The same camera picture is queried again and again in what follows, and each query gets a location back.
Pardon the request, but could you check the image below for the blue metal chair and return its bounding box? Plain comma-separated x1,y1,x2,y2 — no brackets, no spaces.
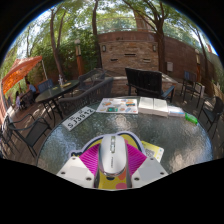
181,69,206,101
37,78,55,95

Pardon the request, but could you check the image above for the black slatted chair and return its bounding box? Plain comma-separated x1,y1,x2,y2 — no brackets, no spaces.
124,67,176,103

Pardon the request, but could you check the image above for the white number plate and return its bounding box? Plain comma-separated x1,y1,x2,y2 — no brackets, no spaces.
61,105,97,132

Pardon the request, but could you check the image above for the small white booklet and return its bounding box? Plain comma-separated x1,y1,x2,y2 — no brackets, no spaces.
167,105,186,118

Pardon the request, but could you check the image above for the open white book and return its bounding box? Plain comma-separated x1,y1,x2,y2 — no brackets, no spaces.
137,96,170,118

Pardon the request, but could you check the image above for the yellow duck mouse pad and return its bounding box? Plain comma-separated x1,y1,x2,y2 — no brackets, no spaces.
68,130,148,191

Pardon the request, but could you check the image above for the orange sun umbrella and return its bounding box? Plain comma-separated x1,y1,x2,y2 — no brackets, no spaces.
1,55,44,96

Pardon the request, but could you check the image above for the white computer mouse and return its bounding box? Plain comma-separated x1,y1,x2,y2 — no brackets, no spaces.
97,133,128,178

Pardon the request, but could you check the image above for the colourful printed sheet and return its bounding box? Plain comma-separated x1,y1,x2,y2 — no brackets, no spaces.
95,97,139,115

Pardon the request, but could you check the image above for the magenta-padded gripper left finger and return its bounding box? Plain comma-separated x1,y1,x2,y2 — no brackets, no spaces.
56,142,103,189

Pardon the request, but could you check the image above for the black wicker chair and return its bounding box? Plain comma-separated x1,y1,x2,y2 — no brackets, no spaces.
58,77,115,118
77,68,108,92

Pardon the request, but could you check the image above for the dark round side table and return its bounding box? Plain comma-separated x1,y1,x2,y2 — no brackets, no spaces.
34,79,81,119

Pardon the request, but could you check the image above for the person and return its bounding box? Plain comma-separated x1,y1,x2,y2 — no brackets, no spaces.
25,80,38,97

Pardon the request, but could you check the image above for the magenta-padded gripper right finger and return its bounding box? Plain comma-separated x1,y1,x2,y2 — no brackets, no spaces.
124,143,169,189

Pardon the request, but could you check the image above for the wooden lamp post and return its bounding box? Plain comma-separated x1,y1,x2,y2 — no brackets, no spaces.
194,49,203,84
74,39,85,77

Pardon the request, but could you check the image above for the green plastic pack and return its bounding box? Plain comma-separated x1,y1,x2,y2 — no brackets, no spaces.
184,112,199,126

